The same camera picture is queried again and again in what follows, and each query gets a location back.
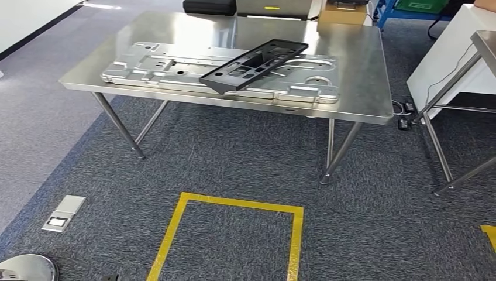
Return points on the black plastic panel part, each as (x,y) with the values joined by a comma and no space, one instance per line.
(252,66)

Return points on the stainless steel workbench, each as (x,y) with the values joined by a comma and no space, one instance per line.
(348,70)

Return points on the large stamped metal panel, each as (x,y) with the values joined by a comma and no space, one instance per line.
(155,66)

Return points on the grey laptop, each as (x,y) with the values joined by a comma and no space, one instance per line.
(271,7)

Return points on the black zip case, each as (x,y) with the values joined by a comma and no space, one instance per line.
(209,6)

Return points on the black power adapter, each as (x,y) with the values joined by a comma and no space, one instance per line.
(403,124)

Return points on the brown cardboard box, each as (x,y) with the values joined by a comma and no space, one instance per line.
(486,4)
(343,15)

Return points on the blue storage rack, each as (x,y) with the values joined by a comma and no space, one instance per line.
(387,13)

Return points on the silver floor outlet cover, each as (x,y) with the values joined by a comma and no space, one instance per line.
(64,213)

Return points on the white table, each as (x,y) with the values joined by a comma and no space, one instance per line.
(445,66)

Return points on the green plastic crate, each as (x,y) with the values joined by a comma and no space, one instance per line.
(420,4)

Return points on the black bag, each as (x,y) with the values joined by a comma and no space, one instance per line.
(449,7)

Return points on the small steel table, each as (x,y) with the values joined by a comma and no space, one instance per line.
(484,46)

